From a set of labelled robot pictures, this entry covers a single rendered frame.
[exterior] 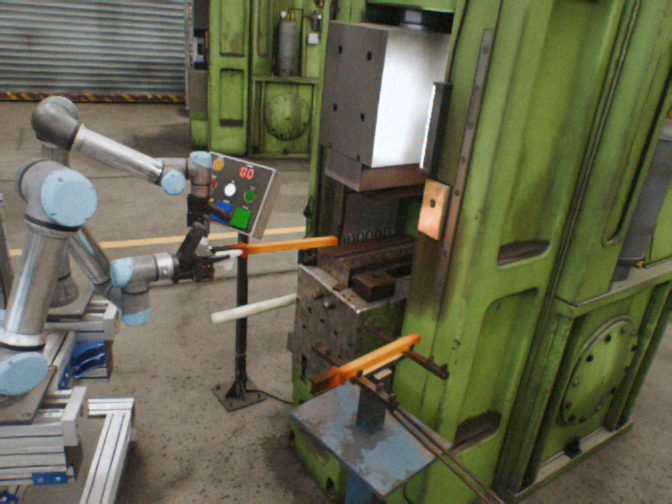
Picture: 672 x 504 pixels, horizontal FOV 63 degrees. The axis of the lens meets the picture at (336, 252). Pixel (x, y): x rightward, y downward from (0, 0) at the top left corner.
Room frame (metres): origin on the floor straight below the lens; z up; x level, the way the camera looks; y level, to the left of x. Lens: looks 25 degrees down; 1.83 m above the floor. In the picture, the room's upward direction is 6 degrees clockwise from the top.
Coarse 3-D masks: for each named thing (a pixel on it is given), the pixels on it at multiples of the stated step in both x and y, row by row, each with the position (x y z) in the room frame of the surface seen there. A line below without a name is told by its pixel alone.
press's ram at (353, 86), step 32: (352, 32) 1.81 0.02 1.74; (384, 32) 1.69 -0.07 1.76; (416, 32) 1.74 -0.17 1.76; (448, 32) 1.93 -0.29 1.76; (352, 64) 1.79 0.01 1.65; (384, 64) 1.67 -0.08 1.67; (416, 64) 1.75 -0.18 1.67; (352, 96) 1.78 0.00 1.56; (384, 96) 1.68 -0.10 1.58; (416, 96) 1.76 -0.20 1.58; (352, 128) 1.77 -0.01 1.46; (384, 128) 1.69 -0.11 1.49; (416, 128) 1.77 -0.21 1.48; (384, 160) 1.70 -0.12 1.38; (416, 160) 1.79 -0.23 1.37
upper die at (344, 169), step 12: (336, 156) 1.82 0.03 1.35; (336, 168) 1.82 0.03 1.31; (348, 168) 1.76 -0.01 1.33; (360, 168) 1.71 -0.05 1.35; (372, 168) 1.74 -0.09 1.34; (384, 168) 1.77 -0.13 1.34; (396, 168) 1.80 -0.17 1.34; (408, 168) 1.84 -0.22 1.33; (348, 180) 1.76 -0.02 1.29; (360, 180) 1.71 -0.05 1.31; (372, 180) 1.74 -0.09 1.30; (384, 180) 1.78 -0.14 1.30; (396, 180) 1.81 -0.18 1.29; (408, 180) 1.84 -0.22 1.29; (420, 180) 1.88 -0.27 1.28
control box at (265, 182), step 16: (224, 160) 2.20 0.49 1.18; (240, 160) 2.18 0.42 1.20; (224, 176) 2.16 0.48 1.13; (240, 176) 2.13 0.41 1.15; (256, 176) 2.11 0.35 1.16; (272, 176) 2.08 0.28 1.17; (224, 192) 2.12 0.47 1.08; (240, 192) 2.10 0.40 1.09; (256, 192) 2.07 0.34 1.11; (272, 192) 2.09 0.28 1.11; (256, 208) 2.03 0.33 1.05; (272, 208) 2.09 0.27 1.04; (224, 224) 2.04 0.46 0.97; (256, 224) 2.00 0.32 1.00
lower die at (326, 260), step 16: (368, 240) 2.00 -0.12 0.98; (384, 240) 1.99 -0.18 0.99; (400, 240) 2.01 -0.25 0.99; (320, 256) 1.85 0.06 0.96; (368, 256) 1.82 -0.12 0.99; (384, 256) 1.84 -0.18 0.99; (400, 256) 1.86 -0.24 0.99; (336, 272) 1.77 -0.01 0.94; (352, 272) 1.72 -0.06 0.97; (400, 272) 1.86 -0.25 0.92
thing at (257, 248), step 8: (288, 240) 1.61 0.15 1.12; (296, 240) 1.62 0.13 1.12; (304, 240) 1.63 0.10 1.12; (312, 240) 1.64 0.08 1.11; (320, 240) 1.65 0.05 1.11; (328, 240) 1.67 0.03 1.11; (336, 240) 1.69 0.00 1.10; (216, 248) 1.44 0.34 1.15; (224, 248) 1.45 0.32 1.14; (232, 248) 1.46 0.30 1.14; (240, 248) 1.48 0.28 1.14; (248, 248) 1.48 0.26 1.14; (256, 248) 1.51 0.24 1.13; (264, 248) 1.52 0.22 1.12; (272, 248) 1.54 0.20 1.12; (280, 248) 1.56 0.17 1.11; (288, 248) 1.58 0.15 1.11; (296, 248) 1.59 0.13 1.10; (304, 248) 1.61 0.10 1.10; (240, 256) 1.48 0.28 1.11
